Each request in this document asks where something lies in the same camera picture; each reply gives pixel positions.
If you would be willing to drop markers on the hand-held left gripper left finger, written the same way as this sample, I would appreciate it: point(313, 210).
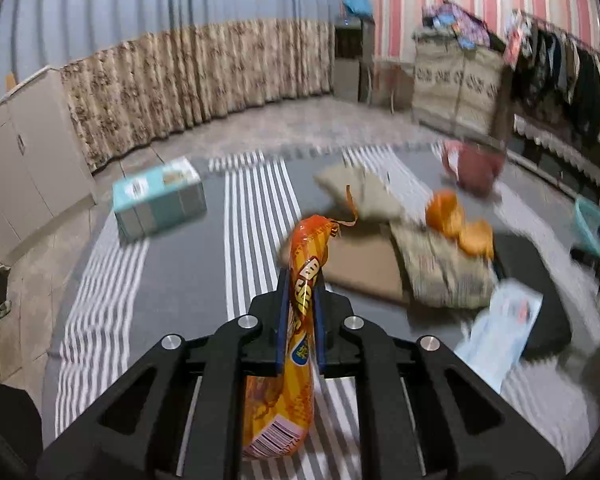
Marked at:
point(280, 320)

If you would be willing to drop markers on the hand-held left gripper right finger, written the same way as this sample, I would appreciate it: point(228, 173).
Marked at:
point(321, 320)

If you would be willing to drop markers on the teal plastic basket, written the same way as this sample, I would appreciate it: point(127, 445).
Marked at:
point(587, 220)

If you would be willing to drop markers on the orange sausage packet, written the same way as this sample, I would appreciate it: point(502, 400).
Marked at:
point(302, 260)

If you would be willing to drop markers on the white and blue paper packet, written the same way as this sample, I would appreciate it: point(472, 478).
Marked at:
point(505, 330)

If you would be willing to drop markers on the woven beige cloth pouch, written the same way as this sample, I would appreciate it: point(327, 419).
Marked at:
point(445, 275)

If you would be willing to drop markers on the black wallet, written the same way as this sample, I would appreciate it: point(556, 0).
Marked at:
point(545, 280)

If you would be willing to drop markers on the brown phone case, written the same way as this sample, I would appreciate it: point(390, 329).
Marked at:
point(365, 267)

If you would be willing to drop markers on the lace trimmed low shelf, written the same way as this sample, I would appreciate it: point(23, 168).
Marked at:
point(565, 152)

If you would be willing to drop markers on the grey striped cloth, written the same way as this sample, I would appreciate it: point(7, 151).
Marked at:
point(190, 280)

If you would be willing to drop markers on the pink cup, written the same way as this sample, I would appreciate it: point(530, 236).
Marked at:
point(475, 167)

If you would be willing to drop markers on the row of hanging clothes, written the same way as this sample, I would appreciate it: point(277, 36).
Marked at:
point(575, 75)

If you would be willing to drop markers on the teal tissue box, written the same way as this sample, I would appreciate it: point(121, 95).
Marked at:
point(160, 200)

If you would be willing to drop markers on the cloth covered cabinet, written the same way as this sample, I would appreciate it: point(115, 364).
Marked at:
point(460, 87)

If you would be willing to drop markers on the pile of clothes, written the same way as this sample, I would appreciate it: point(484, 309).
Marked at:
point(455, 25)

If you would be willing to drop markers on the water dispenser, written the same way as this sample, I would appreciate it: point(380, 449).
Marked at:
point(350, 60)

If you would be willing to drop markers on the blue and floral curtain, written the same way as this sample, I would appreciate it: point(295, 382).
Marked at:
point(180, 50)

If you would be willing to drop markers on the white cabinet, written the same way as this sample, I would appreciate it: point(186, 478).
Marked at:
point(20, 160)

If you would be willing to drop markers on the blue cloth cover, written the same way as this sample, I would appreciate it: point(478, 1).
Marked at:
point(357, 2)

